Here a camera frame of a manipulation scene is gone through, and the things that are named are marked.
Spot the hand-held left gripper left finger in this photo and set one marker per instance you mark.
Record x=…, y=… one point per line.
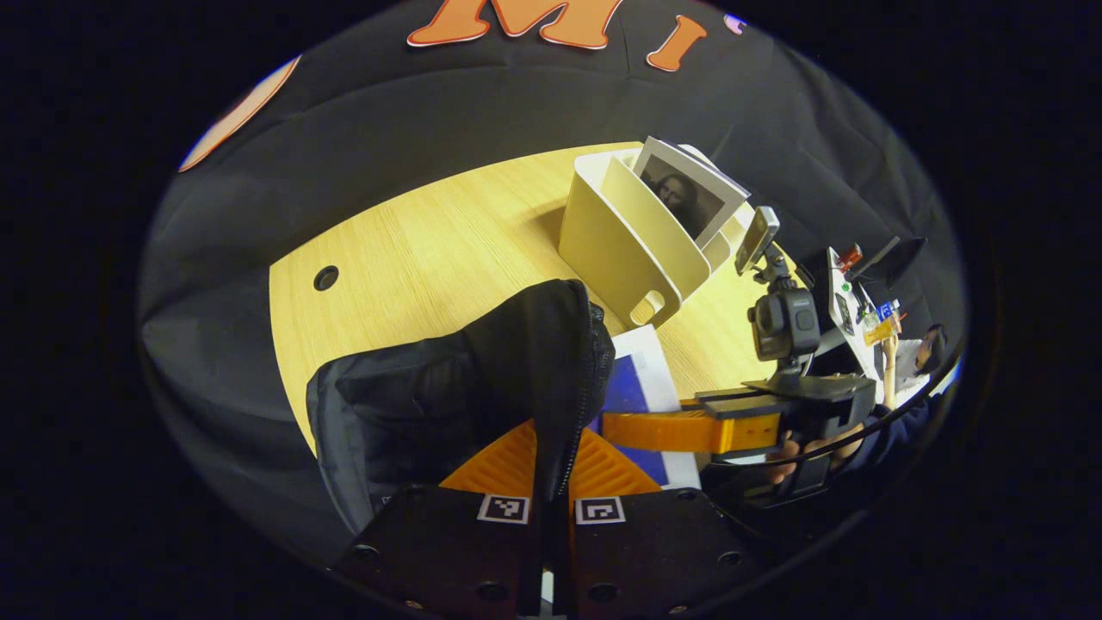
x=448, y=551

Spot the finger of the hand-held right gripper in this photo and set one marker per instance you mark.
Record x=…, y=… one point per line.
x=663, y=430

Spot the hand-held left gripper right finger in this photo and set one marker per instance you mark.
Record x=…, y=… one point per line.
x=654, y=551

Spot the blue cover book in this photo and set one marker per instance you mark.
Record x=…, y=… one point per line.
x=628, y=387

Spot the black schoolbag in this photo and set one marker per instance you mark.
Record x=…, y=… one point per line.
x=405, y=405

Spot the grey portrait cover book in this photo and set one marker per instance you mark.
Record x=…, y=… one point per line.
x=689, y=198

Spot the white plastic bookshelf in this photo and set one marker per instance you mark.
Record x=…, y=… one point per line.
x=611, y=241

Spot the cluttered white background desk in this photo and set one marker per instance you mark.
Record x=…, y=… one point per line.
x=848, y=293

